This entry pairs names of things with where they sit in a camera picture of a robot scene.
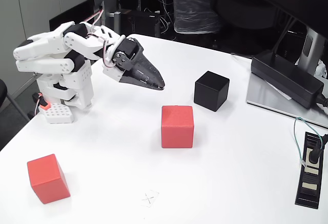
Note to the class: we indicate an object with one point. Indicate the black equipment box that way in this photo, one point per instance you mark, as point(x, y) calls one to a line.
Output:
point(143, 24)

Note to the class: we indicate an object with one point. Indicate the black block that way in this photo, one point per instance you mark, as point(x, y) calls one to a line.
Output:
point(211, 90)

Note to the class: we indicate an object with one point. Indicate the black power plug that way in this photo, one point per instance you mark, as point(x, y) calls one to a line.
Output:
point(314, 156)

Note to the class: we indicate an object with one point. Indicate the black office chair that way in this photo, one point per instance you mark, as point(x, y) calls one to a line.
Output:
point(2, 93)

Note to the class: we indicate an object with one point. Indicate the white paper sheet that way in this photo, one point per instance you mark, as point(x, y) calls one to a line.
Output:
point(280, 92)

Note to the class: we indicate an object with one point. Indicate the white perforated table clamp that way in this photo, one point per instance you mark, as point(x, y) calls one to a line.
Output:
point(59, 113)

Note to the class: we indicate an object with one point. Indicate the silver monitor stand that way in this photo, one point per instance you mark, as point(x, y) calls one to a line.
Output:
point(271, 98)

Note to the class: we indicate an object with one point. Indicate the clear tape with X mark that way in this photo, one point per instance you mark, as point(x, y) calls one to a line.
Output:
point(149, 198)

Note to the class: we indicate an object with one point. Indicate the black power adapter brick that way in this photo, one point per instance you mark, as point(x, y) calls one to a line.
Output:
point(284, 78)

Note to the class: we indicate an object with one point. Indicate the red block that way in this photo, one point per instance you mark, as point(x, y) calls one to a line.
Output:
point(176, 129)
point(47, 180)

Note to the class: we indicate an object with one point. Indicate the white plastic bag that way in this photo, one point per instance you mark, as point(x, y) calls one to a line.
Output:
point(321, 69)

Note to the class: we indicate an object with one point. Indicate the silver post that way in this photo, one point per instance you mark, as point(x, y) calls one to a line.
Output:
point(116, 21)

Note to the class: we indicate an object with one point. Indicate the plastic-wrapped black equipment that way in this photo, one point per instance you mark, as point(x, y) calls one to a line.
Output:
point(194, 8)

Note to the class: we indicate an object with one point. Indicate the black power strip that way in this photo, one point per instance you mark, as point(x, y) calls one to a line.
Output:
point(308, 188)

